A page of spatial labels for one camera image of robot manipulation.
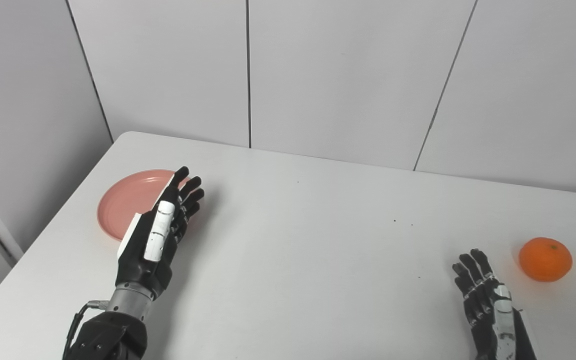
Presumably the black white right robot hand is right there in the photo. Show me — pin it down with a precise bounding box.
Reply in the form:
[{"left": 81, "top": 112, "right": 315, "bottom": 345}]
[{"left": 451, "top": 248, "right": 539, "bottom": 360}]

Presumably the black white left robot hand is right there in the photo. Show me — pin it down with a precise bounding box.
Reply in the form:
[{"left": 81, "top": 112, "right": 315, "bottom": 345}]
[{"left": 116, "top": 166, "right": 206, "bottom": 301}]

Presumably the pink round plate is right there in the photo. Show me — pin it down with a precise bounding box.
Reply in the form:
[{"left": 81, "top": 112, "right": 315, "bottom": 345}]
[{"left": 97, "top": 169, "right": 191, "bottom": 243}]

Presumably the orange fruit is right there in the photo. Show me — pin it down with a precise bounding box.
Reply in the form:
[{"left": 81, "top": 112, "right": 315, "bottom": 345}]
[{"left": 518, "top": 237, "right": 573, "bottom": 283}]

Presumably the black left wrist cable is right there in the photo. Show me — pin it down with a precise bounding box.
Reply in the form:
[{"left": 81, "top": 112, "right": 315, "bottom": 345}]
[{"left": 63, "top": 299, "right": 111, "bottom": 360}]

